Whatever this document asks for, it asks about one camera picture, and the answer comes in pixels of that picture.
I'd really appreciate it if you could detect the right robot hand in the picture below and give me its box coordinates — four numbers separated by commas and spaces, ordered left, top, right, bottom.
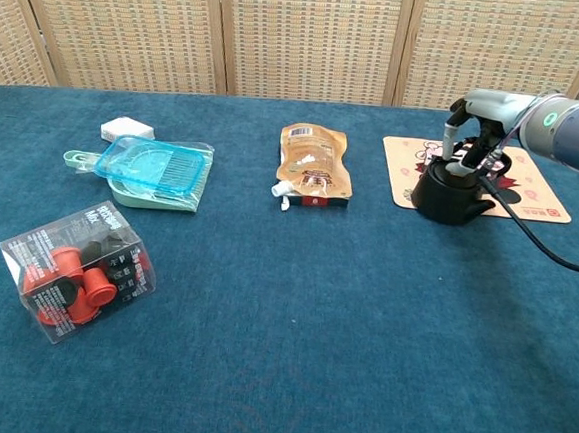
440, 86, 534, 184

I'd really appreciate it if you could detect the black cast iron teapot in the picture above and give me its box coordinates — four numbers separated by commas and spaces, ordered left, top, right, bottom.
409, 133, 517, 231

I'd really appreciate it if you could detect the cartoon print mouse pad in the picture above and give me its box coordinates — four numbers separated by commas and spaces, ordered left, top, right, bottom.
377, 135, 579, 226

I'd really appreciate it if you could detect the brown spout pouch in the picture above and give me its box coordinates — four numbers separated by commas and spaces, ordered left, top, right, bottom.
268, 120, 358, 218

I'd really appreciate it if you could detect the woven folding screen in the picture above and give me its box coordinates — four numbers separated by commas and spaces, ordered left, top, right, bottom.
0, 0, 579, 134

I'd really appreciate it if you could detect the blue table cloth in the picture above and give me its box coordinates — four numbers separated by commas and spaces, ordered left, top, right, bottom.
0, 74, 579, 433

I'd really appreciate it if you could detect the blue dustpan brush set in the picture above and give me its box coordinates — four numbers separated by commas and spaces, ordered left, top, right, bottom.
59, 129, 216, 216

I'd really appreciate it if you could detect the small white box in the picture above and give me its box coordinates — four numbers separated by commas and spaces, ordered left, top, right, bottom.
98, 114, 158, 147

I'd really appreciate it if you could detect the clear box of capsules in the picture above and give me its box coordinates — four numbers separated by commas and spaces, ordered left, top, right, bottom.
0, 192, 164, 353

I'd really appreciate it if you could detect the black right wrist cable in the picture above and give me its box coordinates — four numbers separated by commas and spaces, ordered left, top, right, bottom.
469, 173, 579, 274

